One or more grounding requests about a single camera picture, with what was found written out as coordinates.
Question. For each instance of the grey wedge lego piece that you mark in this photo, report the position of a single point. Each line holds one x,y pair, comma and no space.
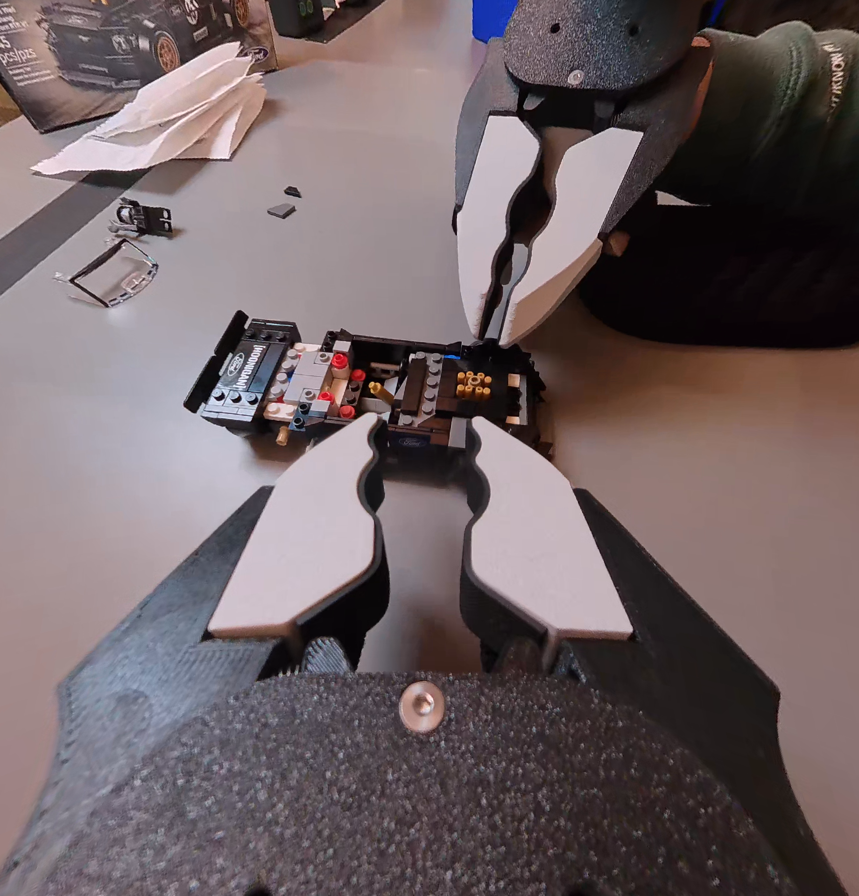
280,210

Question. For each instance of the small black lego assembly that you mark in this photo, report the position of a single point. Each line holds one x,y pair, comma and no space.
143,217

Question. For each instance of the lego set box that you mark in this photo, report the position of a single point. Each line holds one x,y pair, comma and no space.
108,49

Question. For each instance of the blue plastic bin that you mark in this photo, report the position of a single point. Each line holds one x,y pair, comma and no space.
490,17

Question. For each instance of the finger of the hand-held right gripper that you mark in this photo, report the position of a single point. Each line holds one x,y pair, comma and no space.
493,182
584,196

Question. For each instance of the clear lego windshield piece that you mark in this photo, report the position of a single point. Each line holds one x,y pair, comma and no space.
115,273

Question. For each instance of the black box-shaped device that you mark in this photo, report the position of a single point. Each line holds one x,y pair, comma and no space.
299,14

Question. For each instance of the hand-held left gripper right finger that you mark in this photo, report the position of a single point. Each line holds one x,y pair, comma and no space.
549,546

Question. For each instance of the lego car model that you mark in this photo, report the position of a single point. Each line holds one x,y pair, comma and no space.
374,385

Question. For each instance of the crumpled white paper bag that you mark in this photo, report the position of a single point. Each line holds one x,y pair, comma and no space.
164,119

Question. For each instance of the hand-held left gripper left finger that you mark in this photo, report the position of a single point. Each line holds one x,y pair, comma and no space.
304,546

